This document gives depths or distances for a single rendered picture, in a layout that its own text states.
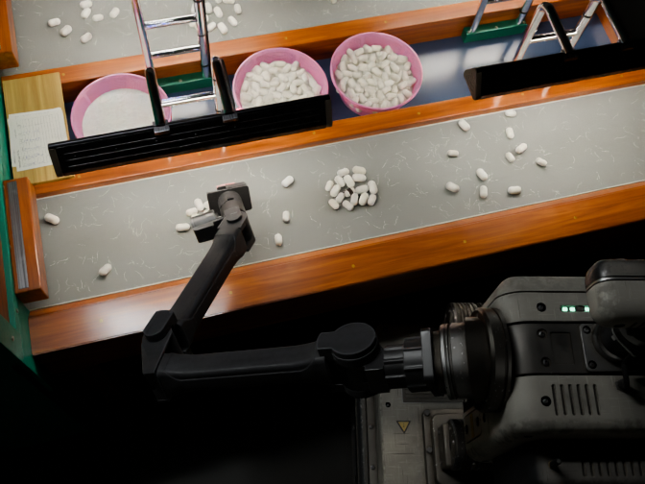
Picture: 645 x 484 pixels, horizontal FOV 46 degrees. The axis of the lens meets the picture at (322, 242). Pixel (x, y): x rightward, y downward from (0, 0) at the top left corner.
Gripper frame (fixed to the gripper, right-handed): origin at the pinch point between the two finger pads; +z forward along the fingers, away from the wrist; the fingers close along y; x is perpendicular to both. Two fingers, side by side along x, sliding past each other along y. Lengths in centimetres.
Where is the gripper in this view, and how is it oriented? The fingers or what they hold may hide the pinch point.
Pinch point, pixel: (225, 187)
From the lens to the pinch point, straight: 192.7
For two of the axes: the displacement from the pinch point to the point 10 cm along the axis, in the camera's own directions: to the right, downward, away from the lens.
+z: -2.3, -4.3, 8.7
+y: -9.7, 2.1, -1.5
